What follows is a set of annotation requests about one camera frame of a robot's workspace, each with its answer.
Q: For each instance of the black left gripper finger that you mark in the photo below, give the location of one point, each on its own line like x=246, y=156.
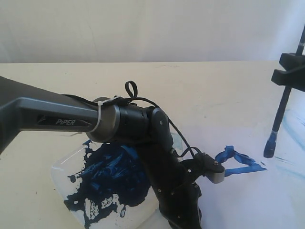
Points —
x=292, y=78

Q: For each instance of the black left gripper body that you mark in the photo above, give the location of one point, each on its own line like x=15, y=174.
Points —
x=174, y=187

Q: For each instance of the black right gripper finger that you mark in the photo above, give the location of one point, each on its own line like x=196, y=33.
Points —
x=291, y=61

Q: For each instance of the black paintbrush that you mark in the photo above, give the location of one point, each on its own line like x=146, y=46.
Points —
x=269, y=149

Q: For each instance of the white sheet of paper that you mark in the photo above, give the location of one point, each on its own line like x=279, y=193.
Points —
x=259, y=193

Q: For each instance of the white plate with blue paint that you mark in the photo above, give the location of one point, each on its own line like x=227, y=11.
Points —
x=105, y=187

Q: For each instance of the white zip tie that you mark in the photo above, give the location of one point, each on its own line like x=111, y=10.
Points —
x=99, y=103

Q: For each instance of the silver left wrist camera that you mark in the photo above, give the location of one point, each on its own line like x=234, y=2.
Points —
x=208, y=167

